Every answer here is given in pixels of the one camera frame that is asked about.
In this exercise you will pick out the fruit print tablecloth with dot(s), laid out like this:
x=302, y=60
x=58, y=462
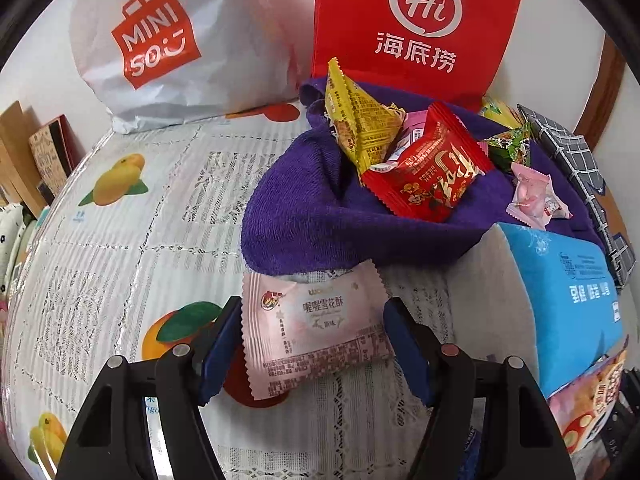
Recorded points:
x=125, y=285

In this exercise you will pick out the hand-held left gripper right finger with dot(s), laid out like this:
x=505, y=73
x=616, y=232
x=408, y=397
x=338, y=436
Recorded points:
x=405, y=345

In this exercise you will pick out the yellow snack packet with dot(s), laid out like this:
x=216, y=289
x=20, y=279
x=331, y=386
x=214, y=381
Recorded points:
x=360, y=120

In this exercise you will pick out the grey checked fabric bag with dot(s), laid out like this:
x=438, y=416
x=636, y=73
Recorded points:
x=575, y=160

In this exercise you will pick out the floral cloth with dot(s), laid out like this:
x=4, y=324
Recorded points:
x=15, y=250

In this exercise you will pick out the pink candy packet clear window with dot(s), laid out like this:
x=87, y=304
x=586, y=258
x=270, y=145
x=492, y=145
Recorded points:
x=535, y=200

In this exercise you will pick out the wooden door frame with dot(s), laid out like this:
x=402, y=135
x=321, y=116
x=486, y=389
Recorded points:
x=605, y=90

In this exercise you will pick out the pink white snack packet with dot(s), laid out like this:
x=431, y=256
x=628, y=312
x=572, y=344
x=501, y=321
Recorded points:
x=415, y=127

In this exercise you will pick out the purple towel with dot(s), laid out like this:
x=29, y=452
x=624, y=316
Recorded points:
x=300, y=210

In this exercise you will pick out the light blue box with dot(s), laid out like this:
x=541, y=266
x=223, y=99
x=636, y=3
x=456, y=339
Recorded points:
x=560, y=310

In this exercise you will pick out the brown cardboard box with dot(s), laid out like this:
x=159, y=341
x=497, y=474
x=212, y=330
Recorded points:
x=15, y=160

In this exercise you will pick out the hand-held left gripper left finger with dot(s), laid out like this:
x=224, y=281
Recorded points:
x=220, y=350

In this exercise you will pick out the pale pink pastry packet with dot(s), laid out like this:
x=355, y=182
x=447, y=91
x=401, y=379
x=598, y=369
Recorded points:
x=310, y=330

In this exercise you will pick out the red Haidilao paper bag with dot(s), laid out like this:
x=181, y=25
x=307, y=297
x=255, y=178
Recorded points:
x=350, y=20

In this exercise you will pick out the dark red box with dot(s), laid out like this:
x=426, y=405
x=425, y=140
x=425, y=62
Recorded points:
x=50, y=155

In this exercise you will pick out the white plastic shopping bag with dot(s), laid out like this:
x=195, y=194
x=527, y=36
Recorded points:
x=225, y=60

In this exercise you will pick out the green snack packet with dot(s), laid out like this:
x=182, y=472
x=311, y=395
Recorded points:
x=507, y=147

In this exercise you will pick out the red snack packet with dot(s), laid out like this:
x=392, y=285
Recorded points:
x=430, y=170

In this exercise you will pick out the orange pink snack bag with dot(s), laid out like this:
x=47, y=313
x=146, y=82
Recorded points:
x=590, y=400

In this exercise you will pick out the yellow green snack bag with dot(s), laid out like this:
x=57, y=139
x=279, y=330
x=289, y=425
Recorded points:
x=495, y=107

